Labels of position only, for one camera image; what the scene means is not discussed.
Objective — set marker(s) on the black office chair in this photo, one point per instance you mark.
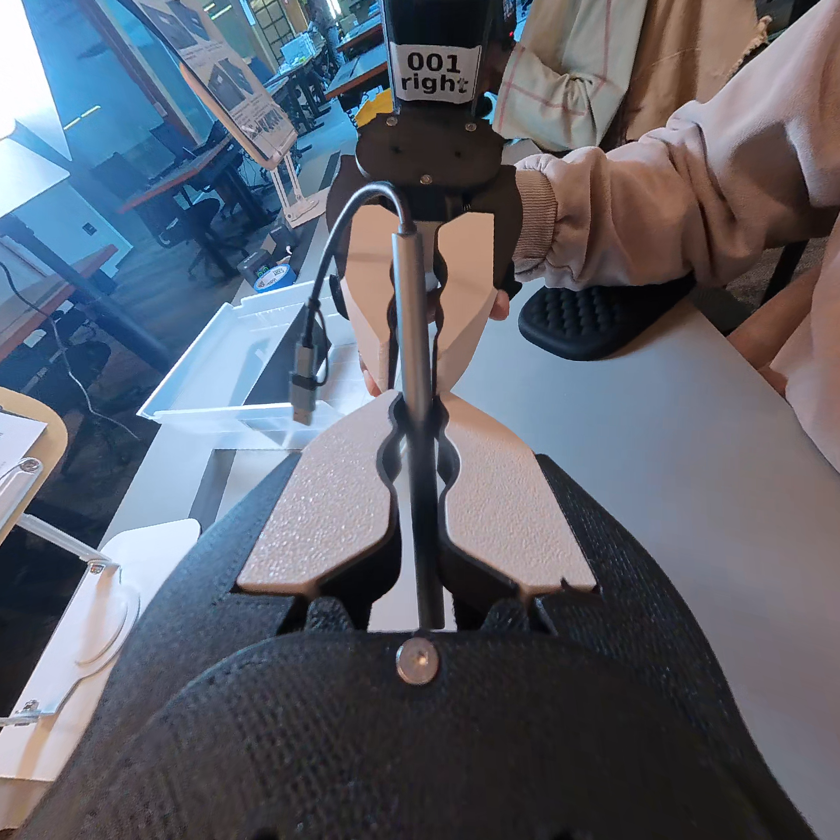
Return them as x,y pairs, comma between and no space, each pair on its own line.
197,220

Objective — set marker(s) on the beige plaid cloth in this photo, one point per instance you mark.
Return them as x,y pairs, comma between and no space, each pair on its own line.
577,65

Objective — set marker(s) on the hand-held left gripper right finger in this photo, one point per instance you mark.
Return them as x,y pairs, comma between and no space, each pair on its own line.
512,512

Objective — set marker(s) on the clear plastic bin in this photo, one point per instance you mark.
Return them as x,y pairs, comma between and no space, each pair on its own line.
197,387

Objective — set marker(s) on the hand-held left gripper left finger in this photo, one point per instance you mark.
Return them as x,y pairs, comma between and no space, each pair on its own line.
328,512

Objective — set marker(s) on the wooden top desk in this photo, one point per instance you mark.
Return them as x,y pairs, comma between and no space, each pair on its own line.
197,164
39,289

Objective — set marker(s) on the black multi-port usb hub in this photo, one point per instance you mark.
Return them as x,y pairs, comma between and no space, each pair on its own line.
408,315

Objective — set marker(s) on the person's right hand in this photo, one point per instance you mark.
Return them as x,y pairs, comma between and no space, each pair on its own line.
500,306

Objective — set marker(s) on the blue tape roll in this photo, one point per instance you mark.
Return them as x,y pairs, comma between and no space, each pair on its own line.
269,283

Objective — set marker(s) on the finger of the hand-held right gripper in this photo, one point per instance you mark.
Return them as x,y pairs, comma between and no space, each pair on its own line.
367,282
469,282

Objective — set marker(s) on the person's right forearm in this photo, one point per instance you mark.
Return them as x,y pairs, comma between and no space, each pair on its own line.
656,197

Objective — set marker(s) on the black bumpy wrist rest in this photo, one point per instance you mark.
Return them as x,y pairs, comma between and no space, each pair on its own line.
590,321

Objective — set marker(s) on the instruction board on stand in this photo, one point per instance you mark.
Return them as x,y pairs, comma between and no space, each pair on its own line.
229,85

